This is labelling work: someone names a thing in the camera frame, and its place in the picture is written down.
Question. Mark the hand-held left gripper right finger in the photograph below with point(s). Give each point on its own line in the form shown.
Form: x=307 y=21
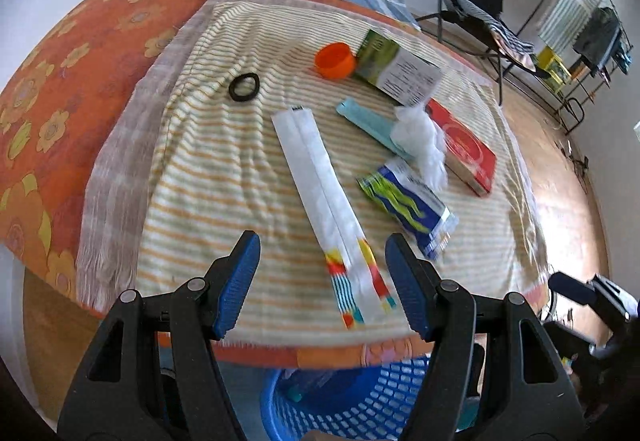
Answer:
x=407 y=281

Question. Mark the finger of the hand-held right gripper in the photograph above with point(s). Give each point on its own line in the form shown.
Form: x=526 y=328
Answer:
x=567 y=338
x=572 y=288

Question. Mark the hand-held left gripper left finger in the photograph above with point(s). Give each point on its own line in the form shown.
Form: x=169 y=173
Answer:
x=240 y=281

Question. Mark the blue green snack packet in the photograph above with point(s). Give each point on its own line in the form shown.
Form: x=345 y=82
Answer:
x=410 y=206

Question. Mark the blue plastic basket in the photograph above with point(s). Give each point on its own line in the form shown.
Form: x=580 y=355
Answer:
x=360 y=406

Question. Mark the red cardboard box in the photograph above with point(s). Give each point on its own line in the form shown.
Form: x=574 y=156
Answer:
x=465 y=146

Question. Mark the green and white box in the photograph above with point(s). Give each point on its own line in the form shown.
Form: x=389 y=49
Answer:
x=395 y=71

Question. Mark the long white wrapper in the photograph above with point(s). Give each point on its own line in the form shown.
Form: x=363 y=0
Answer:
x=320 y=191

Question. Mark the striped towel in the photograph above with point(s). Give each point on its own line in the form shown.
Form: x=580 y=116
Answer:
x=225 y=161

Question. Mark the white cotton wad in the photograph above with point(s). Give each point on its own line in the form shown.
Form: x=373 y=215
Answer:
x=425 y=141

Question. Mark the teal tube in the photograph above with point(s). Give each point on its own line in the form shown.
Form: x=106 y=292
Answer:
x=365 y=121

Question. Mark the yellow box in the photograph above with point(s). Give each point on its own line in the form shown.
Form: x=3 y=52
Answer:
x=550 y=63

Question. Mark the orange plastic cap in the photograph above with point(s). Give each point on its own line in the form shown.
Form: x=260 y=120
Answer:
x=334 y=62

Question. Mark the hanging dark garment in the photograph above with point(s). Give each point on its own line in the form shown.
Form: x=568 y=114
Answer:
x=597 y=36

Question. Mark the striped cloth on chair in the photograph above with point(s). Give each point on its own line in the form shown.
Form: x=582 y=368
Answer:
x=505 y=36

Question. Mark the orange floral blanket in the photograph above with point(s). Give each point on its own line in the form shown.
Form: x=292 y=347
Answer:
x=75 y=71

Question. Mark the hanging striped cloth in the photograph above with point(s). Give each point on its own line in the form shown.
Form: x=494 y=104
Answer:
x=570 y=6

